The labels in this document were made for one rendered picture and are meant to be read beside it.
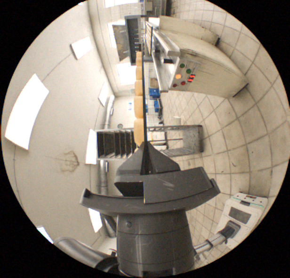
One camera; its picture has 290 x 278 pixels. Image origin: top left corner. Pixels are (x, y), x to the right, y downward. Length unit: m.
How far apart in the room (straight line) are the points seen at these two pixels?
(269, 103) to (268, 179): 0.65
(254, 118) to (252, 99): 0.18
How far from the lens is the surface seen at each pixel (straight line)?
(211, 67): 0.67
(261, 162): 1.10
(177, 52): 0.49
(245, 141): 1.14
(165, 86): 0.67
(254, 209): 1.01
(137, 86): 0.21
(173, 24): 1.20
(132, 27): 1.24
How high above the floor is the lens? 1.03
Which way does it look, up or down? 1 degrees down
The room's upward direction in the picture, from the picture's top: 93 degrees counter-clockwise
